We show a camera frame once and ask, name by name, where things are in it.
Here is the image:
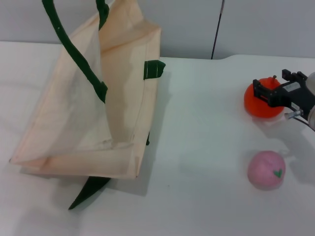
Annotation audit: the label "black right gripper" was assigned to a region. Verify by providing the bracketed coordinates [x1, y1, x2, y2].
[252, 69, 308, 110]

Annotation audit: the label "orange toy fruit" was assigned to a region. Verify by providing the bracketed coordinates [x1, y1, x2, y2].
[243, 75, 284, 120]

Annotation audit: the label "pink toy peach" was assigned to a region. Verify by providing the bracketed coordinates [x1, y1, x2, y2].
[247, 150, 286, 191]

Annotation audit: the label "cream canvas handbag green handles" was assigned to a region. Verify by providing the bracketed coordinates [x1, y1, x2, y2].
[9, 0, 167, 211]

